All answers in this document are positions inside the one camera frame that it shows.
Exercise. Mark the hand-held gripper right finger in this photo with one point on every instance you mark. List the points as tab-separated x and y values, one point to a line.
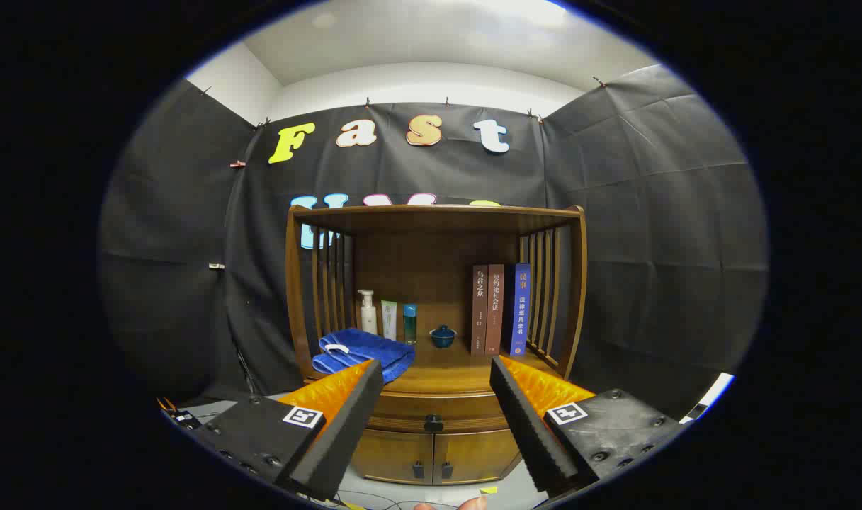
530	432

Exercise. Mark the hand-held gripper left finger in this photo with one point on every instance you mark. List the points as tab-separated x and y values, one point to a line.
346	432

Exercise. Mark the wooden cabinet door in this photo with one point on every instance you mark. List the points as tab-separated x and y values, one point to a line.
473	453
392	453

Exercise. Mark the wooden countertop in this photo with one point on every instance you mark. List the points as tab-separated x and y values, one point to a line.
452	368

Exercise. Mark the wooden cabinet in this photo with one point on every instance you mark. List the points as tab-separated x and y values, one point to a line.
430	255

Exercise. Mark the folded blue towel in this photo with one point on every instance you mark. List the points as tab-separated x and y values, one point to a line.
363	347

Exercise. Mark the white pump bottle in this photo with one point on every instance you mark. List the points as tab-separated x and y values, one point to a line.
368	319

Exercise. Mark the pale green tube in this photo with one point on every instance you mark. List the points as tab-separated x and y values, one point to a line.
389	322

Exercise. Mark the blue book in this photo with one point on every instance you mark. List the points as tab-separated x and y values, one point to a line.
520	312

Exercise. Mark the teal bottle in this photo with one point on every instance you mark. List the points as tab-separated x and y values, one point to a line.
410	326

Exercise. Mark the reddish brown book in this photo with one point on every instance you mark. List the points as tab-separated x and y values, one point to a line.
495	312

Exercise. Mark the small blue lidded bowl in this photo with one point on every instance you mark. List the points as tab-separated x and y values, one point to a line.
443	338

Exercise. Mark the dark brown book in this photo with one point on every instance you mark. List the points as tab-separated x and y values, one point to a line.
479	312

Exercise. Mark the black floor device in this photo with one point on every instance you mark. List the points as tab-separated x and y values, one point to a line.
183	418

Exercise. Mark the black backdrop cloth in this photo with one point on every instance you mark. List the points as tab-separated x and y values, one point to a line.
650	212

